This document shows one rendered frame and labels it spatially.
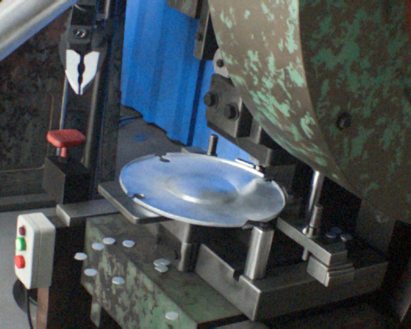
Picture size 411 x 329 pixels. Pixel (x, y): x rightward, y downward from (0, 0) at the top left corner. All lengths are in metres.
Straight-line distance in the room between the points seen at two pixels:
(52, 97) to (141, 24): 1.11
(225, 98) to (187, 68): 2.33
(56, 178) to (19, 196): 1.45
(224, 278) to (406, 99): 0.56
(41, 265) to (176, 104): 2.24
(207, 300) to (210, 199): 0.17
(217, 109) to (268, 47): 0.55
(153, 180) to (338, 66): 0.66
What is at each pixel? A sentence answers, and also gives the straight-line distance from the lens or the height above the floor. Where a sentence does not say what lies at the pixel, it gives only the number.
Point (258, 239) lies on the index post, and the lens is 1.48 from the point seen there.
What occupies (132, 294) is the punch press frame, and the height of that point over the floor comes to 0.59.
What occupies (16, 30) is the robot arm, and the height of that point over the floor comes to 1.06.
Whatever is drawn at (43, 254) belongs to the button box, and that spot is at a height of 0.57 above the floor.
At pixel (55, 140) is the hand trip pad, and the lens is 1.80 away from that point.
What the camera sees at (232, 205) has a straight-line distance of 1.57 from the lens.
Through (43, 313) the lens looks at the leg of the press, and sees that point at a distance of 1.88.
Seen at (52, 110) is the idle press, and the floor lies 0.34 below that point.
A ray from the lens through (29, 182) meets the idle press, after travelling 3.27.
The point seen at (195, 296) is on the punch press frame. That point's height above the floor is 0.65.
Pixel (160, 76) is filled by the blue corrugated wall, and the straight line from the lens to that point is 4.08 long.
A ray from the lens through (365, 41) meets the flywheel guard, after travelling 1.05.
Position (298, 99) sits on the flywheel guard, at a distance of 1.04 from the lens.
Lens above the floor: 1.42
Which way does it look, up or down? 22 degrees down
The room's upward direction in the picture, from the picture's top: 10 degrees clockwise
